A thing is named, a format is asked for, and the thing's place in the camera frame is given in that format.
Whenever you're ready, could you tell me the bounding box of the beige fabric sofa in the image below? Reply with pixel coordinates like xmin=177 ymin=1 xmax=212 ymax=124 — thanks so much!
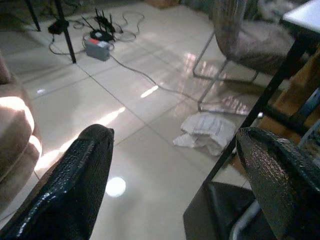
xmin=0 ymin=51 xmax=44 ymax=213

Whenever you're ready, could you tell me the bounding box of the thin black stand leg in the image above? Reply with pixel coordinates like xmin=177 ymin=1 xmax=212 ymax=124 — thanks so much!
xmin=24 ymin=0 xmax=42 ymax=33

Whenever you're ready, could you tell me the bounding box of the black metal-frame table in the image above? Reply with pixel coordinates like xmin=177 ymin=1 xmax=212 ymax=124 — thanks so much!
xmin=189 ymin=0 xmax=320 ymax=213

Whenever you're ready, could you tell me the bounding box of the black power adapter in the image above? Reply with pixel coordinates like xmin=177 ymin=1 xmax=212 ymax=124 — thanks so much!
xmin=47 ymin=20 xmax=70 ymax=35

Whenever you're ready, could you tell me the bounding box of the grey floor cable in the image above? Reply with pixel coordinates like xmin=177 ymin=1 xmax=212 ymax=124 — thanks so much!
xmin=48 ymin=11 xmax=201 ymax=101

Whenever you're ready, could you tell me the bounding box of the grey upholstered metal-frame chair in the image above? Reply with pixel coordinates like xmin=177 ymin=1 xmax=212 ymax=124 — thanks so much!
xmin=192 ymin=0 xmax=300 ymax=114

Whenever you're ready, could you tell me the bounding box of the black tripod leg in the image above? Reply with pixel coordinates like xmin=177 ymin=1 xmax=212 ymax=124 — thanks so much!
xmin=54 ymin=0 xmax=77 ymax=64

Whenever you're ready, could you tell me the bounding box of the white crumpled cloth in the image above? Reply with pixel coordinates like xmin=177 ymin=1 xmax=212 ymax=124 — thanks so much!
xmin=172 ymin=112 xmax=237 ymax=157

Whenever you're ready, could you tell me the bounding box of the black antenna router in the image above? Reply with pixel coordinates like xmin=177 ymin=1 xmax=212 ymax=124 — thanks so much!
xmin=81 ymin=7 xmax=124 ymax=43

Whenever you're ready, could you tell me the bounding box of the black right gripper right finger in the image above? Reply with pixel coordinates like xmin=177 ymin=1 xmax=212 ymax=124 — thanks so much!
xmin=235 ymin=126 xmax=320 ymax=240

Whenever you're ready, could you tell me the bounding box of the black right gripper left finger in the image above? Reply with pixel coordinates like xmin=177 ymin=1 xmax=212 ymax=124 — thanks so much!
xmin=0 ymin=124 xmax=115 ymax=240

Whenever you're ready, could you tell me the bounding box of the grey power box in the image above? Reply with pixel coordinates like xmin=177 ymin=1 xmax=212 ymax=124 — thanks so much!
xmin=84 ymin=39 xmax=114 ymax=62

